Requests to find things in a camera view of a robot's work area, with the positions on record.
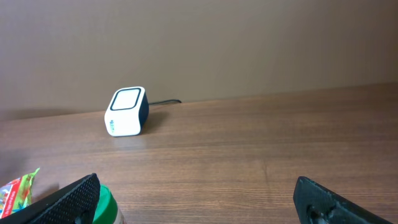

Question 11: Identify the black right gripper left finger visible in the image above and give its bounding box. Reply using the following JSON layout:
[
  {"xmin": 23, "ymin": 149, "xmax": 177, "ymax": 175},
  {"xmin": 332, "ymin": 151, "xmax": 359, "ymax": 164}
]
[{"xmin": 1, "ymin": 173, "xmax": 100, "ymax": 224}]

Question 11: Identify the green Haribo candy bag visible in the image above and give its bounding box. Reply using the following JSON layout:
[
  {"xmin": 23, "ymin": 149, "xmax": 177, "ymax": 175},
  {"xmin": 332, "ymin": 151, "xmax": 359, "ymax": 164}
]
[{"xmin": 1, "ymin": 168, "xmax": 40, "ymax": 219}]

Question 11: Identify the white barcode scanner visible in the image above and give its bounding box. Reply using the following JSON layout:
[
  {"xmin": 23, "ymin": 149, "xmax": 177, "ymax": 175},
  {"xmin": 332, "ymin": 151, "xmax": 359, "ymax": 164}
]
[{"xmin": 104, "ymin": 86, "xmax": 149, "ymax": 137}]

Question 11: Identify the green lid small jar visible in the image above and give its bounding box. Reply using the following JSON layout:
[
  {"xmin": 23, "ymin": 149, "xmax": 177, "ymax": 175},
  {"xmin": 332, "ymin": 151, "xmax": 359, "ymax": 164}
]
[{"xmin": 93, "ymin": 184, "xmax": 126, "ymax": 224}]

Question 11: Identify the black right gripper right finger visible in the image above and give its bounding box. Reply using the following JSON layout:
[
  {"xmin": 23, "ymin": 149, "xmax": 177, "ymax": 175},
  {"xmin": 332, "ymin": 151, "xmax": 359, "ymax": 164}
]
[{"xmin": 293, "ymin": 176, "xmax": 392, "ymax": 224}]

